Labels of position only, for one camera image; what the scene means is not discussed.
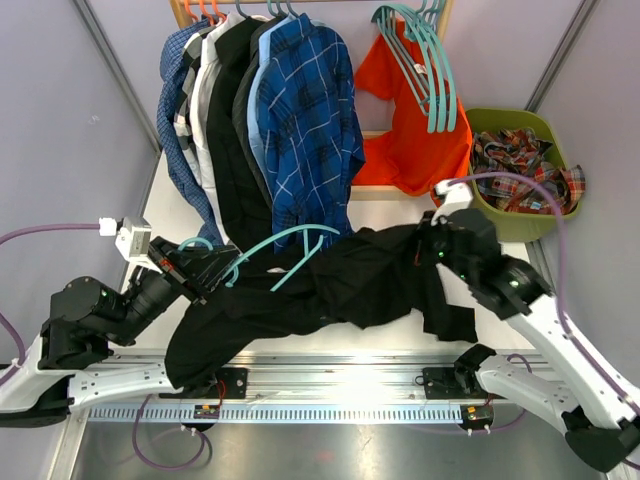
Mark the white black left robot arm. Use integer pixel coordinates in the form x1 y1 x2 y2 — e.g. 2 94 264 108
1 237 240 428

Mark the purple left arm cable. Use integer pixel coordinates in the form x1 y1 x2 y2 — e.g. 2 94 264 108
0 217 119 386

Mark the teal empty hanger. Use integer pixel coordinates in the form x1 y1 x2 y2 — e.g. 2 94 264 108
396 1 448 133
372 4 429 129
416 1 457 133

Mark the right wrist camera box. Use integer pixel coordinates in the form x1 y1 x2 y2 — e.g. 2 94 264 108
431 180 473 226

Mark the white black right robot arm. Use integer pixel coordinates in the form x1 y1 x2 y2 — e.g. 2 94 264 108
417 209 639 473

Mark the red plaid shirt in bin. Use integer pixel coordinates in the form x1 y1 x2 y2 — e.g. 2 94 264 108
471 128 586 215

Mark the black white checked shirt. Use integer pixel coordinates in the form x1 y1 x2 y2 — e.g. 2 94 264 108
174 26 214 152

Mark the green plastic bin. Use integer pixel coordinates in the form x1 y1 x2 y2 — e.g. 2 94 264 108
466 108 581 242

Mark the orange t-shirt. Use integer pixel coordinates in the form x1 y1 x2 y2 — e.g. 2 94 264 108
353 29 472 196

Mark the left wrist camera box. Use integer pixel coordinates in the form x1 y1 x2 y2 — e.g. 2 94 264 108
115 217 157 270

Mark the dark grey striped shirt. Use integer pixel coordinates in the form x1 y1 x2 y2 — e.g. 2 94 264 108
232 18 281 209

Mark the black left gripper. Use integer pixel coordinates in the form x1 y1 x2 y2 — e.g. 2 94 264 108
107 236 242 348

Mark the wooden clothes rack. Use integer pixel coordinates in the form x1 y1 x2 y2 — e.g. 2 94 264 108
168 0 456 201

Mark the light blue shirt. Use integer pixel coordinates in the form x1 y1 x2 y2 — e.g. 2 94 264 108
246 19 282 196

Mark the blue small check shirt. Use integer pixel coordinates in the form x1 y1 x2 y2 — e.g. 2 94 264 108
156 20 223 245

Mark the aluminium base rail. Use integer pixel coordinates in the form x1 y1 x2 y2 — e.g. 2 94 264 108
84 347 591 426

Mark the black long sleeve shirt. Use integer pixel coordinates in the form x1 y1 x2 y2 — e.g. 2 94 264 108
206 13 272 250

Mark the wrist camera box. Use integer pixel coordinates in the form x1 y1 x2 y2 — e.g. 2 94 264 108
431 180 473 226
115 217 157 270

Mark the blue plaid shirt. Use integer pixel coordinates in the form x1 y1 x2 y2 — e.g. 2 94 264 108
258 14 365 251

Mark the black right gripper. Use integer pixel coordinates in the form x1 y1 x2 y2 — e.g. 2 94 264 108
407 209 478 284

